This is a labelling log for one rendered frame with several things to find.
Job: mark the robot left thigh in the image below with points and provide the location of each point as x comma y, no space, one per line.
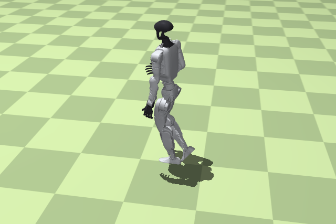
160,114

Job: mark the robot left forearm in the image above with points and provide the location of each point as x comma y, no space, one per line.
153,91

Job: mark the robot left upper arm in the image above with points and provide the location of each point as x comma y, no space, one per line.
156,59

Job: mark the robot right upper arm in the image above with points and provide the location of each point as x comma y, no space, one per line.
181,61

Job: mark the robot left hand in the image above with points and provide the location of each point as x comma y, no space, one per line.
148,110

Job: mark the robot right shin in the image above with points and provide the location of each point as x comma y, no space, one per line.
178,135

